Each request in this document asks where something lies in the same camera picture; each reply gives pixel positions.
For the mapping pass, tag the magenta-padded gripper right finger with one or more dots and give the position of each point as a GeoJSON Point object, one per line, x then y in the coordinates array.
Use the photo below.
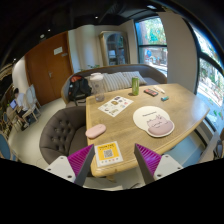
{"type": "Point", "coordinates": [149, 160]}

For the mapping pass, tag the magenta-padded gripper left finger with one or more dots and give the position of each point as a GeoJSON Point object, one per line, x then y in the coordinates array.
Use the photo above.
{"type": "Point", "coordinates": [80, 160]}

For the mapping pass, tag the pink computer mouse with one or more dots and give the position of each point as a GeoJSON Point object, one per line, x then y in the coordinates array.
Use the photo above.
{"type": "Point", "coordinates": [95, 131]}

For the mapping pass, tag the white round mouse pad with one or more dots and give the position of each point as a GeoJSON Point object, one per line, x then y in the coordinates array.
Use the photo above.
{"type": "Point", "coordinates": [150, 120]}

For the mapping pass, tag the yellow code table sticker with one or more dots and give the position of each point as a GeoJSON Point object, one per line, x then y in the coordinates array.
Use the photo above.
{"type": "Point", "coordinates": [108, 153]}

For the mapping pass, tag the grey tufted armchair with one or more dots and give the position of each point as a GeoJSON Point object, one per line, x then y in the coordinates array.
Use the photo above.
{"type": "Point", "coordinates": [61, 133]}

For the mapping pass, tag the white sticker sheet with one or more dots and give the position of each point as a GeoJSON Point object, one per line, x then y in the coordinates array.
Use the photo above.
{"type": "Point", "coordinates": [115, 106]}

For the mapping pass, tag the small teal eraser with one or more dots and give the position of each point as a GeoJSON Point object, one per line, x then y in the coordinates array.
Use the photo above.
{"type": "Point", "coordinates": [165, 98]}

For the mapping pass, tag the black and orange flat case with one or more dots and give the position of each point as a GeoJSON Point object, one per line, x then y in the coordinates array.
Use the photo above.
{"type": "Point", "coordinates": [151, 92]}

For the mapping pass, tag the small white tube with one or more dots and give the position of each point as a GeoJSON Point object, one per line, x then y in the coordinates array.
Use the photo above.
{"type": "Point", "coordinates": [159, 89]}

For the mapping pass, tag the black backpack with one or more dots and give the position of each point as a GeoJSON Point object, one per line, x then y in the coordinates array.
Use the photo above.
{"type": "Point", "coordinates": [79, 88]}

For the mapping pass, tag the green drink can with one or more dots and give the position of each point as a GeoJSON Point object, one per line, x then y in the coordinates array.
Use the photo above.
{"type": "Point", "coordinates": [135, 86]}

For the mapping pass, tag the blue chair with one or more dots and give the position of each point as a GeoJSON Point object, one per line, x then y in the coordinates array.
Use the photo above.
{"type": "Point", "coordinates": [4, 146]}

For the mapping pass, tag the white chair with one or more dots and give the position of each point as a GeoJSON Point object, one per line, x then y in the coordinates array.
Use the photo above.
{"type": "Point", "coordinates": [32, 96]}

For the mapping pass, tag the person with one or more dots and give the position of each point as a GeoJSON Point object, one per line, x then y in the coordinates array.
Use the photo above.
{"type": "Point", "coordinates": [22, 101]}

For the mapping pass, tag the striped cushion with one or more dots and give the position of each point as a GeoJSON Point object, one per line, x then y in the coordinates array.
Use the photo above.
{"type": "Point", "coordinates": [115, 81]}
{"type": "Point", "coordinates": [136, 76]}

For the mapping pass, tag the laptop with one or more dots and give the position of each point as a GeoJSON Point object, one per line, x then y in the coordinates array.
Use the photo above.
{"type": "Point", "coordinates": [13, 104]}

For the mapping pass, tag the grey curved sofa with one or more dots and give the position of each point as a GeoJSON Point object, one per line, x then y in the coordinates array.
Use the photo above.
{"type": "Point", "coordinates": [150, 71]}

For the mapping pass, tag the brown wooden door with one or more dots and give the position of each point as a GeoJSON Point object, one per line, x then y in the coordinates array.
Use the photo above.
{"type": "Point", "coordinates": [50, 73]}

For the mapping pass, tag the large curved window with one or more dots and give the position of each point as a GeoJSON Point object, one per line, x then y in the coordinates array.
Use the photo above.
{"type": "Point", "coordinates": [211, 80]}

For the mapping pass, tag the white door sign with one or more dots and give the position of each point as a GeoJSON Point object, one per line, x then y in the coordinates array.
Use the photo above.
{"type": "Point", "coordinates": [58, 50]}

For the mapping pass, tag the black framed window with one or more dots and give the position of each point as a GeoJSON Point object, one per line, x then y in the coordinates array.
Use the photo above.
{"type": "Point", "coordinates": [151, 45]}

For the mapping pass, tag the glass door cabinet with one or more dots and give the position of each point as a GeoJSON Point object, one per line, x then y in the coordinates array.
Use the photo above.
{"type": "Point", "coordinates": [115, 48]}

